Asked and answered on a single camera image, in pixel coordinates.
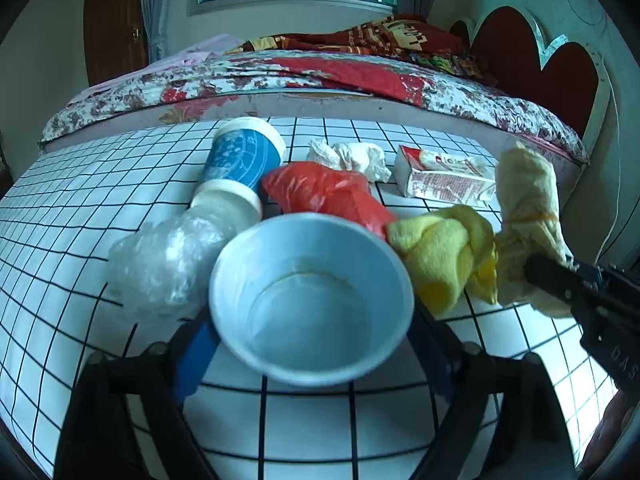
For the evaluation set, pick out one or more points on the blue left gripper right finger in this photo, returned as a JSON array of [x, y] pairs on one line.
[[437, 348]]

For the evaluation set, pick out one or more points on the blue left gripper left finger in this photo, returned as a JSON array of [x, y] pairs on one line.
[[192, 348]]

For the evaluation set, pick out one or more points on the clear plastic bag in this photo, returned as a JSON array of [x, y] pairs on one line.
[[162, 272]]

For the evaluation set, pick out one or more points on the beige cloth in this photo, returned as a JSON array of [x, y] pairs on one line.
[[530, 224]]

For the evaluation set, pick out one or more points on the yellow cloth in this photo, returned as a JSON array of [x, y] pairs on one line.
[[447, 252]]

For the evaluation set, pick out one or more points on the blue paper cup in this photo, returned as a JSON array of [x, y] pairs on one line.
[[310, 300]]

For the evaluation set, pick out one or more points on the white paper cup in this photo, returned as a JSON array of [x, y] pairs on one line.
[[235, 201]]

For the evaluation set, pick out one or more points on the white green carton box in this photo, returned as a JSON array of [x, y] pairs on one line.
[[448, 178]]

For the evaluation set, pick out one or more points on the red plastic bag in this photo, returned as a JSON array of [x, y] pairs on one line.
[[311, 187]]

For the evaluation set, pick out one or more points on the white tissue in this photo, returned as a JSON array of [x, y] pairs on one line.
[[365, 158]]

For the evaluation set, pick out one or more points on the blue patterned cup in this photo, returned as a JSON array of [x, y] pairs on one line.
[[244, 150]]

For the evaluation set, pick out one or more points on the person's hand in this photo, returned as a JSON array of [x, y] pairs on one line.
[[615, 419]]

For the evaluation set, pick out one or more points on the white grid tablecloth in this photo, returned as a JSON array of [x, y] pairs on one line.
[[93, 259]]

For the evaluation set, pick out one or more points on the red heart-shaped headboard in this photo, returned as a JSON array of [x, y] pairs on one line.
[[563, 75]]

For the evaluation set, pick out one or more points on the bed with floral mattress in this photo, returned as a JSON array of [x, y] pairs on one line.
[[216, 79]]

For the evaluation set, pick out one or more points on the red patterned blanket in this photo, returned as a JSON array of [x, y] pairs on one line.
[[404, 37]]

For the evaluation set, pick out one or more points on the brown wooden door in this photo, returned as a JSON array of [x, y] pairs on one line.
[[114, 39]]

